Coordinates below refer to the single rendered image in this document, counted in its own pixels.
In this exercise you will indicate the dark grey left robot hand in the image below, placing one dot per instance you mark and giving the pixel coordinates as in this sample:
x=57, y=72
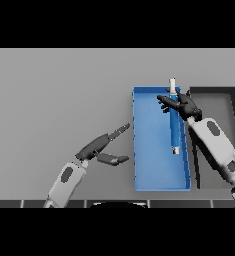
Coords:
x=95, y=146

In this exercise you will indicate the dark strip with pale lines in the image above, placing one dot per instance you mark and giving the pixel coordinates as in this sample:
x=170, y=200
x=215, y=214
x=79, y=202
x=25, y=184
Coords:
x=175, y=203

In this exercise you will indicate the dark grey bin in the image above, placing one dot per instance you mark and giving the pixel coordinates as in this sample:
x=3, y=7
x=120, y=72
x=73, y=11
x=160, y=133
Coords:
x=219, y=106

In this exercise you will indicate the blue pipe with pale ends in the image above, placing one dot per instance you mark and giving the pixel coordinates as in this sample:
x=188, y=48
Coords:
x=174, y=130

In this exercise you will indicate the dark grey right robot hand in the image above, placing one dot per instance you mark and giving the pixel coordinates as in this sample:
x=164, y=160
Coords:
x=187, y=106

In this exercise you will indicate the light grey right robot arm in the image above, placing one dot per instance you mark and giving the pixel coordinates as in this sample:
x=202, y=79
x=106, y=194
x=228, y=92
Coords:
x=217, y=146

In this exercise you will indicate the blue bin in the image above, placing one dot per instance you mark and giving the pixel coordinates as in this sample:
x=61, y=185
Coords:
x=155, y=156

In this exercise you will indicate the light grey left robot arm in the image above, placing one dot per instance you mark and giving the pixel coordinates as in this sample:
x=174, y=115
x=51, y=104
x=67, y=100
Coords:
x=66, y=182

